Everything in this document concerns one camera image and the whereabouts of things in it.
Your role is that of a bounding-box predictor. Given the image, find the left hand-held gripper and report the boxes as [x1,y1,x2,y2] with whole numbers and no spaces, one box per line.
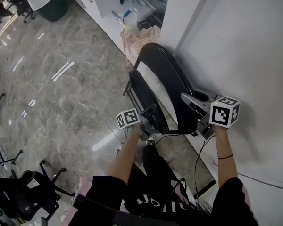
[116,103,161,141]

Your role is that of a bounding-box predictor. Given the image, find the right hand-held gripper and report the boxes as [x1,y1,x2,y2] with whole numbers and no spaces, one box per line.
[181,90,241,140]

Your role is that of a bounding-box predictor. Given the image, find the black folding chair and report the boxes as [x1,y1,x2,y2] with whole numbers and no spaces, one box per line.
[122,42,211,136]

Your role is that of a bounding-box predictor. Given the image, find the person's right forearm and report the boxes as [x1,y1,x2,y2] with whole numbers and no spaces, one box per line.
[213,125,239,188]

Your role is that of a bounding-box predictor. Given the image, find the person's left forearm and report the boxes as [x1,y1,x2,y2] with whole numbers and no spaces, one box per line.
[106,126,145,186]

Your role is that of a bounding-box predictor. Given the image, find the black office chair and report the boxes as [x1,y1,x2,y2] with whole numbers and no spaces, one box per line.
[0,160,75,223]
[13,0,36,24]

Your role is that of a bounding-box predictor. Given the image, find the person's black white shoe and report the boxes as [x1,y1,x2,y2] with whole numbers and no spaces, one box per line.
[145,136,157,147]

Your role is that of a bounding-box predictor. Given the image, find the person's black trousers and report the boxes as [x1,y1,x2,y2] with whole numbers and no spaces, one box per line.
[126,145,187,197]

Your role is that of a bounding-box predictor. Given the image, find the beige checkered bag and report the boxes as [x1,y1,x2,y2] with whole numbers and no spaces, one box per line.
[132,25,161,56]

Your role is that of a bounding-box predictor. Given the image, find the person's black printed shirt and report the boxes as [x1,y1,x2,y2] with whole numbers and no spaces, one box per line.
[68,175,259,226]

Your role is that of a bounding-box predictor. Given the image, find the dark glass window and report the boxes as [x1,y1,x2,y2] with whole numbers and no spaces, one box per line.
[117,0,172,31]

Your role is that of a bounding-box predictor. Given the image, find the white-topped dark green tub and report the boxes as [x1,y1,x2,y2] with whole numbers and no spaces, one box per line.
[26,0,69,22]

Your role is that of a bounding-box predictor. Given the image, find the black power cable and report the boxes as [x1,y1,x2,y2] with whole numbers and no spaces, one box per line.
[155,132,218,199]

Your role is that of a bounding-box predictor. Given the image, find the grey hanging cable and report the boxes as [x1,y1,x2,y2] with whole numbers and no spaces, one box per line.
[237,172,283,193]

